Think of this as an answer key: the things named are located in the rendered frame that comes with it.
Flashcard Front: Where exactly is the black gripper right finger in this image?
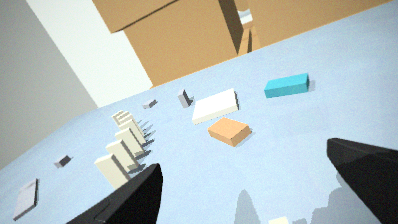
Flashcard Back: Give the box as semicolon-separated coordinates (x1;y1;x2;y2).
326;138;398;224

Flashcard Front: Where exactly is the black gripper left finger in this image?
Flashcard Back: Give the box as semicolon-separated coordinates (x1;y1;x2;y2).
65;163;163;224

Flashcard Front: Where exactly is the orange rectangular block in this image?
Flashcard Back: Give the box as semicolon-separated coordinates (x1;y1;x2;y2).
207;117;251;147

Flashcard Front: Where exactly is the light blue rectangular block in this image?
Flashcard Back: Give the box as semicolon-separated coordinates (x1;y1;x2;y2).
264;73;310;98

